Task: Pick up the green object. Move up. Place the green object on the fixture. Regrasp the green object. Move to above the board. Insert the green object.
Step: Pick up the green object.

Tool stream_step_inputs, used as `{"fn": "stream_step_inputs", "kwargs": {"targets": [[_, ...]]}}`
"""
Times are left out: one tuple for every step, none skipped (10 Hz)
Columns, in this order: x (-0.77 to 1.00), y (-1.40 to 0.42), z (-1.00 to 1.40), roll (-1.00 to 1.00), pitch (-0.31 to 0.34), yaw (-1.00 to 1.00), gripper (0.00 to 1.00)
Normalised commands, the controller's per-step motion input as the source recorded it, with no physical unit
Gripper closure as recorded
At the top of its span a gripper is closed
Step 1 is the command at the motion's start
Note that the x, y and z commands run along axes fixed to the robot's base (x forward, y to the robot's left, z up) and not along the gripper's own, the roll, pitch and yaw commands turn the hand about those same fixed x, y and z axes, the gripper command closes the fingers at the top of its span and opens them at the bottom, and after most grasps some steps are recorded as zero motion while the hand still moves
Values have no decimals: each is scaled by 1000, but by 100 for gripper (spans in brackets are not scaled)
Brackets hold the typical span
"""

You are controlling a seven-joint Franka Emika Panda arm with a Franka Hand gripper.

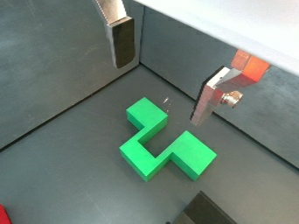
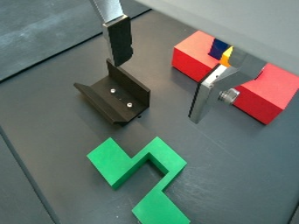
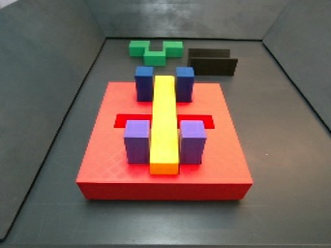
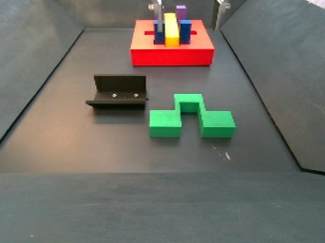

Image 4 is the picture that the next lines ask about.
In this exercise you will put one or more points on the red base board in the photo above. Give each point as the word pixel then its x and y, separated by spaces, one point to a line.
pixel 147 54

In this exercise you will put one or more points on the green bridge-shaped object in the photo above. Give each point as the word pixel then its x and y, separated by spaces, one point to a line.
pixel 217 124

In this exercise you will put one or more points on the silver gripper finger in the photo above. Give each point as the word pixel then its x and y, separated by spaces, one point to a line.
pixel 157 8
pixel 222 6

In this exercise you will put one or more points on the blue block right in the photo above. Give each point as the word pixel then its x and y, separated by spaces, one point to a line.
pixel 159 34

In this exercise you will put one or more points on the purple block right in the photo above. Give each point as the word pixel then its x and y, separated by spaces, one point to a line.
pixel 181 11

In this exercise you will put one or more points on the yellow long bar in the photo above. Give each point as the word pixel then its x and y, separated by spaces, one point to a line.
pixel 171 30

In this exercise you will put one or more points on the black angle fixture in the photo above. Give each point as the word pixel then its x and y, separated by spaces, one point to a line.
pixel 119 91

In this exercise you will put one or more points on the blue block left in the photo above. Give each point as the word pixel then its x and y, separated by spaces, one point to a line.
pixel 185 31

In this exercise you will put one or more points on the blue block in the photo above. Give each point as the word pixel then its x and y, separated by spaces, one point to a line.
pixel 185 31
pixel 159 34

